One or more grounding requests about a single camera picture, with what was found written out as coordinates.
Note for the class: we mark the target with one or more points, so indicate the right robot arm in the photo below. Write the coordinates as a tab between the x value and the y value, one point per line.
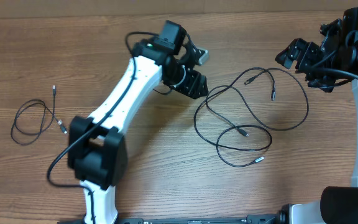
327	66

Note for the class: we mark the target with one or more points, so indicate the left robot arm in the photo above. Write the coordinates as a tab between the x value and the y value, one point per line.
97	148

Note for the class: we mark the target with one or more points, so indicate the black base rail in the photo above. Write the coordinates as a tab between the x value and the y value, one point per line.
191	221

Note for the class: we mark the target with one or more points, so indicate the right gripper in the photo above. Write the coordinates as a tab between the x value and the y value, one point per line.
306	51

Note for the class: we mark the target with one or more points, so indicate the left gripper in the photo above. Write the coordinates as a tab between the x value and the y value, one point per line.
191	86

